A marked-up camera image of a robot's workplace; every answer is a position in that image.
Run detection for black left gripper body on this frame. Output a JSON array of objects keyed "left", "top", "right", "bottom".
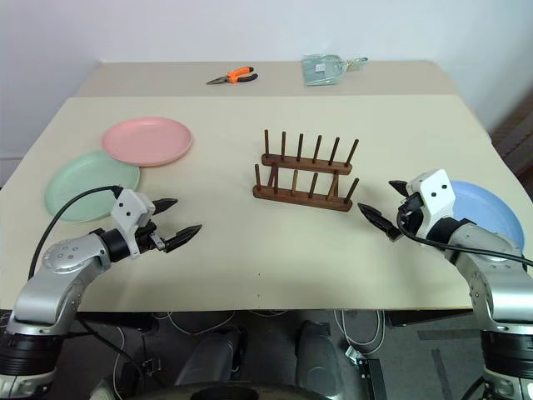
[{"left": 135, "top": 220, "right": 168, "bottom": 253}]

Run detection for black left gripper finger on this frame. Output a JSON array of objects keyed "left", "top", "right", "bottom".
[
  {"left": 164, "top": 223, "right": 203, "bottom": 253},
  {"left": 152, "top": 197, "right": 180, "bottom": 216}
]

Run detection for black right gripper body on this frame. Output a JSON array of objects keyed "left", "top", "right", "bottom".
[{"left": 396, "top": 192, "right": 426, "bottom": 238}]

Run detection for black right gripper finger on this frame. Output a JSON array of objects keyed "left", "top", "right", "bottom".
[
  {"left": 387, "top": 179, "right": 412, "bottom": 197},
  {"left": 357, "top": 202, "right": 403, "bottom": 243}
]

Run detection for wooden dish rack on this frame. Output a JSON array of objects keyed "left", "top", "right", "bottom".
[{"left": 252, "top": 128, "right": 361, "bottom": 213}]

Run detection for pink plate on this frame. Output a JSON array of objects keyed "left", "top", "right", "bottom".
[{"left": 101, "top": 117, "right": 195, "bottom": 168}]

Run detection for blue plate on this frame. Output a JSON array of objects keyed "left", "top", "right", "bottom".
[{"left": 448, "top": 179, "right": 526, "bottom": 252}]

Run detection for green plate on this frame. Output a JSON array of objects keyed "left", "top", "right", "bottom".
[{"left": 43, "top": 149, "right": 142, "bottom": 223}]

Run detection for dark rounded shape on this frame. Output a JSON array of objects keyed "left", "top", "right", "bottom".
[
  {"left": 173, "top": 326, "right": 247, "bottom": 388},
  {"left": 294, "top": 319, "right": 356, "bottom": 398}
]

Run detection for clear plastic bag packet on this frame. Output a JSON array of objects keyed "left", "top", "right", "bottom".
[{"left": 301, "top": 53, "right": 370, "bottom": 88}]

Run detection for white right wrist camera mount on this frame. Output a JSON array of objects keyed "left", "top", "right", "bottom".
[{"left": 406, "top": 168, "right": 457, "bottom": 239}]

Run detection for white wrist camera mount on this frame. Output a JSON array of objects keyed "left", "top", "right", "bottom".
[
  {"left": 406, "top": 168, "right": 457, "bottom": 239},
  {"left": 110, "top": 189, "right": 153, "bottom": 261}
]

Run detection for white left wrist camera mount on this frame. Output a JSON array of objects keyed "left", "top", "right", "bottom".
[{"left": 110, "top": 189, "right": 153, "bottom": 261}]

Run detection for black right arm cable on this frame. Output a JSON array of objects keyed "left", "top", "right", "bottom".
[{"left": 396, "top": 209, "right": 533, "bottom": 268}]

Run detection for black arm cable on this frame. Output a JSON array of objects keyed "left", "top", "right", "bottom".
[
  {"left": 27, "top": 185, "right": 122, "bottom": 281},
  {"left": 396, "top": 209, "right": 533, "bottom": 268}
]

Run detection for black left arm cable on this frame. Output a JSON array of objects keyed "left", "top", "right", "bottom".
[{"left": 27, "top": 185, "right": 122, "bottom": 281}]

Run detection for white floor cable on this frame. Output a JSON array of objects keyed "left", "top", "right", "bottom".
[
  {"left": 152, "top": 309, "right": 237, "bottom": 338},
  {"left": 332, "top": 308, "right": 385, "bottom": 356}
]

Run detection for black floor cable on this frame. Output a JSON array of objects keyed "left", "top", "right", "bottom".
[{"left": 68, "top": 318, "right": 147, "bottom": 395}]

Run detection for orange black handled pliers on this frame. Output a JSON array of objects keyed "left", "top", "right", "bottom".
[{"left": 205, "top": 66, "right": 259, "bottom": 87}]

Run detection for black metal bracket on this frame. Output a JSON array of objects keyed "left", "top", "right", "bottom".
[{"left": 344, "top": 346, "right": 383, "bottom": 400}]

